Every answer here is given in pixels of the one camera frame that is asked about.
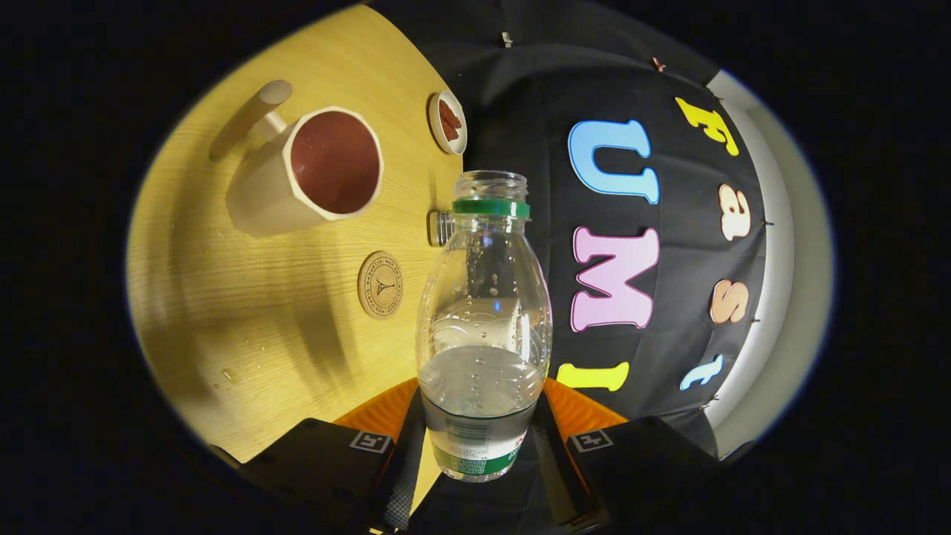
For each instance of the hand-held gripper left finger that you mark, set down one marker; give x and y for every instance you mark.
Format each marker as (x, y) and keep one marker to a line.
(405, 475)

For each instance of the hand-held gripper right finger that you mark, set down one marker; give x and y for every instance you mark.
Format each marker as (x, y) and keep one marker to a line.
(553, 464)

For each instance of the clear plastic juice bottle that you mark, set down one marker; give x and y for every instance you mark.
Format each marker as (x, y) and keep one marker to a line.
(483, 312)

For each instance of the round cork coaster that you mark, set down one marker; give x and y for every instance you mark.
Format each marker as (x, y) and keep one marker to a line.
(380, 285)

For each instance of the beige cup maroon inside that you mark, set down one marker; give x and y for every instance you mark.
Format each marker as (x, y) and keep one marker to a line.
(260, 193)

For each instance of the small glass jar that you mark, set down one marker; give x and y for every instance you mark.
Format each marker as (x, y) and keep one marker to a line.
(443, 227)

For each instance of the wooden table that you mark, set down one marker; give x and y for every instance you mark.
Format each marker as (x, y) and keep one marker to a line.
(223, 297)

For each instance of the black backdrop cloth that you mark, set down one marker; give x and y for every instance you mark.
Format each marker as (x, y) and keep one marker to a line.
(683, 223)

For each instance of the red-brown food slice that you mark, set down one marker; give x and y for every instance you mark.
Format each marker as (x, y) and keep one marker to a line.
(453, 132)
(447, 113)

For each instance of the small white plate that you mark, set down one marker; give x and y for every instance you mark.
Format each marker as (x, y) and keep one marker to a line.
(434, 122)

